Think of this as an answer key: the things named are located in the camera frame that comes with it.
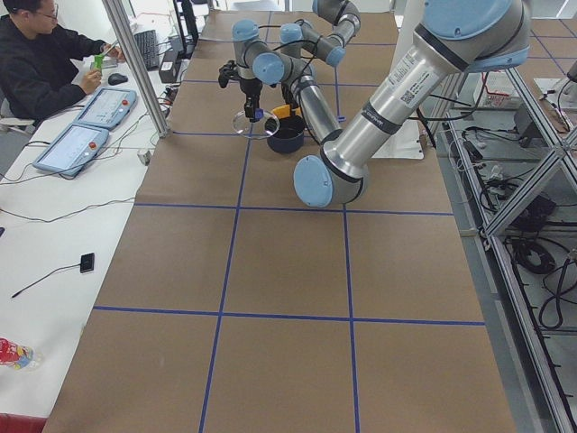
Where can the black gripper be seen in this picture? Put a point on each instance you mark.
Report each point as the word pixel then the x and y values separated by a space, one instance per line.
pixel 250 86

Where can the yellow toy corn cob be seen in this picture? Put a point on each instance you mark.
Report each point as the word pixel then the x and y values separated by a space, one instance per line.
pixel 283 111

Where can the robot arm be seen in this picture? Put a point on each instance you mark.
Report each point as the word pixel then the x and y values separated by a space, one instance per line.
pixel 452 37
pixel 301 40

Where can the dark blue pot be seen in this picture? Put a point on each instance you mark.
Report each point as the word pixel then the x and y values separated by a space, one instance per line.
pixel 290 136

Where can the black keyboard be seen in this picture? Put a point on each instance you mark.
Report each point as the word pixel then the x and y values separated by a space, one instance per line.
pixel 148 46

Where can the black computer mouse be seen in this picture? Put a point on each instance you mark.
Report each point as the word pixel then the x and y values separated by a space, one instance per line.
pixel 116 79

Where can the upper teach pendant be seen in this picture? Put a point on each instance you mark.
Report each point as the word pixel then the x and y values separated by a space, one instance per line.
pixel 107 108

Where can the teach pendant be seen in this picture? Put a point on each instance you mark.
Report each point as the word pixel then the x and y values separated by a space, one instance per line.
pixel 107 108
pixel 72 149

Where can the lower teach pendant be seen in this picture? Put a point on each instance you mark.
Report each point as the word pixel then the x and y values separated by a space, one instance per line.
pixel 72 149

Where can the seated person black jacket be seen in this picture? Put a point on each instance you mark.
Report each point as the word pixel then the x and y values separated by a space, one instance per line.
pixel 37 55

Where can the black phone on table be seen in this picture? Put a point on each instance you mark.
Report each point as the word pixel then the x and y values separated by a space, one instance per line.
pixel 87 262

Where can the red drink bottle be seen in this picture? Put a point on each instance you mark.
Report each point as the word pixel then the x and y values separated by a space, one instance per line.
pixel 19 357

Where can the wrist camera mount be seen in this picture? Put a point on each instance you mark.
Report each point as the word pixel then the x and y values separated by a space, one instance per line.
pixel 228 72

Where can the aluminium frame post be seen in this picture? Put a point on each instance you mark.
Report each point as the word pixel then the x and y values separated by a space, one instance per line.
pixel 122 30

